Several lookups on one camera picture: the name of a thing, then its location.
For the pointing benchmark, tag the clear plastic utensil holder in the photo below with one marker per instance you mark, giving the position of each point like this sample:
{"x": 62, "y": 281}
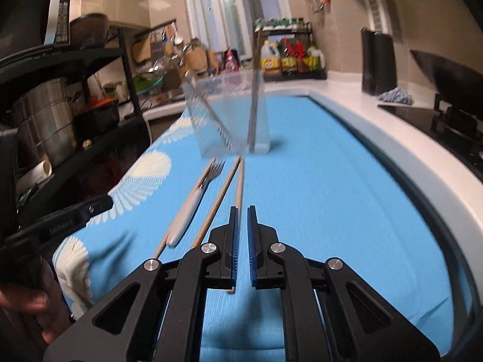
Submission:
{"x": 241, "y": 128}

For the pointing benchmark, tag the metal colander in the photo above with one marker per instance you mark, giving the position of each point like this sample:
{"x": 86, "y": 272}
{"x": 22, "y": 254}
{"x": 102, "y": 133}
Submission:
{"x": 151, "y": 71}

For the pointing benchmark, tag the row of spice jars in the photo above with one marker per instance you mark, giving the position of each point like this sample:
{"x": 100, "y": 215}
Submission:
{"x": 279, "y": 22}

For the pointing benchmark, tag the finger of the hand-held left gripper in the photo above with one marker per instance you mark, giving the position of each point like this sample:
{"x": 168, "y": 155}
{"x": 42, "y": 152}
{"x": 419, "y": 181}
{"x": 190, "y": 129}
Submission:
{"x": 92, "y": 207}

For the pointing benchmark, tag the hanging wooden cutting board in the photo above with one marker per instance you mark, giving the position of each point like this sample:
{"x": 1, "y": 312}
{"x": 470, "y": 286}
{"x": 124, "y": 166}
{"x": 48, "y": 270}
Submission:
{"x": 139, "y": 51}

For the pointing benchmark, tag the person's left hand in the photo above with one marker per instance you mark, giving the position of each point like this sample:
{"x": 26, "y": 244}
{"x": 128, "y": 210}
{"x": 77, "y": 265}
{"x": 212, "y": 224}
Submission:
{"x": 49, "y": 298}

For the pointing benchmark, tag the pink spray bottle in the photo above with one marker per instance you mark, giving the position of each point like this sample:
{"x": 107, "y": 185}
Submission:
{"x": 231, "y": 62}

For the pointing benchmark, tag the black gas cooktop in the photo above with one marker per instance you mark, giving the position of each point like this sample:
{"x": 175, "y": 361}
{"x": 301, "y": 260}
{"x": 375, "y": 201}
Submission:
{"x": 411, "y": 115}

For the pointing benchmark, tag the black electric kettle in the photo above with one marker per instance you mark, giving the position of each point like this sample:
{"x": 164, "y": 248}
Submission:
{"x": 379, "y": 64}

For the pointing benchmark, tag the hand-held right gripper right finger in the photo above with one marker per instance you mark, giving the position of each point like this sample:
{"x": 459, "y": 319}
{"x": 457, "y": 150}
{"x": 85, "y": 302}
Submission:
{"x": 252, "y": 249}

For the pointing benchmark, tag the white spatula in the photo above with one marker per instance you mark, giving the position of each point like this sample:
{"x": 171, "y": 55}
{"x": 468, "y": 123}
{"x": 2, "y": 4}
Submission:
{"x": 177, "y": 37}

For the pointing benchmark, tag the black metal shelf rack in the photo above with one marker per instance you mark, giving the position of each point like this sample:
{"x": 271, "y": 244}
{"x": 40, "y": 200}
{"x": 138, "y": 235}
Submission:
{"x": 56, "y": 58}

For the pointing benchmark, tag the black microwave oven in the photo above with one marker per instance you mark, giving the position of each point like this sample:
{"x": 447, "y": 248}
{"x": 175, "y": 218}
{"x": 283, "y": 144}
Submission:
{"x": 60, "y": 22}

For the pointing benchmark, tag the black condiment rack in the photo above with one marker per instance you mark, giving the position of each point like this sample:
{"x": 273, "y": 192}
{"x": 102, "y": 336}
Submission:
{"x": 294, "y": 76}

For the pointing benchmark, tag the black pot orange rim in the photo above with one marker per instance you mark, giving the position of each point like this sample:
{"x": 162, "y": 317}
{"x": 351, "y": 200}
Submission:
{"x": 96, "y": 117}

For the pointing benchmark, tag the black wok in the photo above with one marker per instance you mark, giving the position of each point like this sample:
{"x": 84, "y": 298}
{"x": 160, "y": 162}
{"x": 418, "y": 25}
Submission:
{"x": 445, "y": 71}

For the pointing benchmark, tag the blue white dishcloth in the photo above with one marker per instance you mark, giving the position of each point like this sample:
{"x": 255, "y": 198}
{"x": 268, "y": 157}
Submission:
{"x": 396, "y": 96}

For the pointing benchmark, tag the dark wooden bowl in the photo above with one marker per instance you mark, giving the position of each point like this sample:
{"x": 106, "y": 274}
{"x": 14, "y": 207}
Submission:
{"x": 88, "y": 30}

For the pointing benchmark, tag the white mug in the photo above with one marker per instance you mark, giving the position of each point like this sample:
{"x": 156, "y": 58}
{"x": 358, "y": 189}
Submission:
{"x": 37, "y": 173}

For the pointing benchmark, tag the wall vent grille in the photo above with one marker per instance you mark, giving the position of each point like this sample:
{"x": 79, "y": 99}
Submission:
{"x": 392, "y": 15}
{"x": 372, "y": 7}

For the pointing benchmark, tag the metal kitchen faucet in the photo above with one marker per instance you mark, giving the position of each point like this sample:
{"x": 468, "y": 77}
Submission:
{"x": 185, "y": 51}

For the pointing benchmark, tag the stainless steel stockpot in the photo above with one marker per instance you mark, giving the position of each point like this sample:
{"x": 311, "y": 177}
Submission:
{"x": 41, "y": 120}

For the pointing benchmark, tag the dark sauce bottle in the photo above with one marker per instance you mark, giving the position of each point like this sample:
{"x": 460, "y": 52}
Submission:
{"x": 303, "y": 60}

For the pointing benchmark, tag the large plastic jug yellow label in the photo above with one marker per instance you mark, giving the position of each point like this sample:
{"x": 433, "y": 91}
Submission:
{"x": 271, "y": 60}

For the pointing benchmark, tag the yellow cooking oil bottle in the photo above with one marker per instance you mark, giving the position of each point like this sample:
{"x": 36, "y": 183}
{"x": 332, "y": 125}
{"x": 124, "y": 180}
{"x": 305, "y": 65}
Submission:
{"x": 316, "y": 62}

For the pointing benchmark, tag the green basin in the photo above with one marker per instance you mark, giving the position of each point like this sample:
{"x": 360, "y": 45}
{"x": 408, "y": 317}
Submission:
{"x": 147, "y": 84}

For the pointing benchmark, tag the blue printed tablecloth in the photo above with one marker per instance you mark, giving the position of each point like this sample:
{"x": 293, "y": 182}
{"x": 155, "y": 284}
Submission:
{"x": 320, "y": 196}

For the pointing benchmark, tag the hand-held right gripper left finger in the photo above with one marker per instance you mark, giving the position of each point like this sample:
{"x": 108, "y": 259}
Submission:
{"x": 234, "y": 249}

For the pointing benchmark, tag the metal grater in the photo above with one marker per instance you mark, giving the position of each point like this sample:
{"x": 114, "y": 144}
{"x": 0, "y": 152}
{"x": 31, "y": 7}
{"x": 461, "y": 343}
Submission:
{"x": 156, "y": 47}

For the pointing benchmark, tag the red capped sauce bottle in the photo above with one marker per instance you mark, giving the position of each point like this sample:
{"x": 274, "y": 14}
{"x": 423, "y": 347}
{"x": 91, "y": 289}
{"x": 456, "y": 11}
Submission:
{"x": 289, "y": 58}

